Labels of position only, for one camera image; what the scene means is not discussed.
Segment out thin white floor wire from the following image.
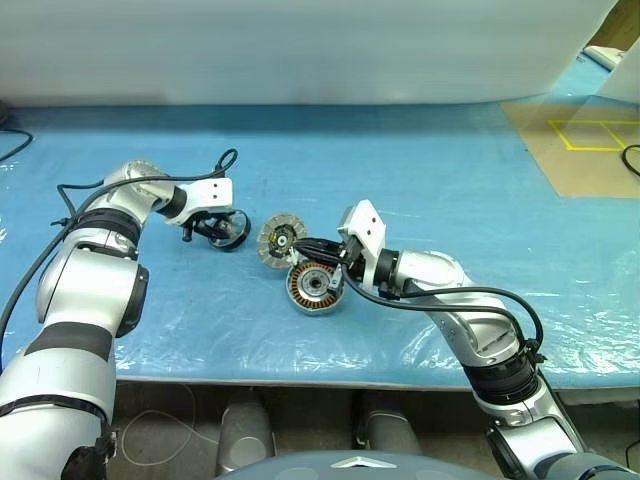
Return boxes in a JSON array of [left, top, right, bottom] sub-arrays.
[[122, 384, 221, 464]]

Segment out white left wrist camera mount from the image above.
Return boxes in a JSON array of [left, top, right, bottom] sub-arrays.
[[182, 177, 235, 221]]

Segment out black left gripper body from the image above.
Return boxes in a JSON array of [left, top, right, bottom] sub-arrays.
[[182, 209, 224, 245]]

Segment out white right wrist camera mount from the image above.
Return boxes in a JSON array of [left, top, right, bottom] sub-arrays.
[[337, 198, 389, 291]]

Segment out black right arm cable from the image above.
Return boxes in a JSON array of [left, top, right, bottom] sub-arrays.
[[342, 277, 589, 454]]

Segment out dark grey rounded shape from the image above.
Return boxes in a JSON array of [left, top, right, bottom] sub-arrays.
[[354, 389, 424, 456], [217, 389, 274, 476]]

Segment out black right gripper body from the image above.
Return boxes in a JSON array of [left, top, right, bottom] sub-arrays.
[[327, 234, 375, 297]]

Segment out black ring part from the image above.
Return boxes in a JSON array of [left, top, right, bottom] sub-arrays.
[[205, 208, 251, 253]]

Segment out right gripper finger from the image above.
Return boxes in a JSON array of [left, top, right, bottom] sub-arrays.
[[294, 248, 347, 265], [297, 238, 345, 251]]

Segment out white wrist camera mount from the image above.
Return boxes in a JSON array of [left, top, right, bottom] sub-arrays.
[[182, 177, 235, 221], [337, 198, 389, 291]]

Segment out brown sheet with yellow tape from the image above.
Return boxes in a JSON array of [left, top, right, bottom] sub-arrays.
[[499, 92, 640, 199]]

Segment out silver motor stator housing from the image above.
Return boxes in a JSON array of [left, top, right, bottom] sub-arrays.
[[285, 260, 345, 316]]

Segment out white upright panel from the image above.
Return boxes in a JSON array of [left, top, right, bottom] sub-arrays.
[[597, 37, 640, 109]]

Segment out black looped cable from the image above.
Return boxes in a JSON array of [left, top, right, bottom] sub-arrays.
[[0, 127, 34, 164]]

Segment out white foam backdrop board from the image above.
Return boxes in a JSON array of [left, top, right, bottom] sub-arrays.
[[0, 0, 621, 109]]

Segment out white flat foam piece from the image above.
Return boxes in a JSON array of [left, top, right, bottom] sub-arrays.
[[582, 44, 626, 66]]

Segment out grey robot torso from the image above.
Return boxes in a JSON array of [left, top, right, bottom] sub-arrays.
[[214, 449, 431, 480]]

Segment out blue plastic-covered table mat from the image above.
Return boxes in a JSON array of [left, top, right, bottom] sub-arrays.
[[0, 102, 640, 386]]

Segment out brown wooden board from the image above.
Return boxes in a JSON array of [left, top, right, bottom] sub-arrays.
[[594, 0, 640, 51]]

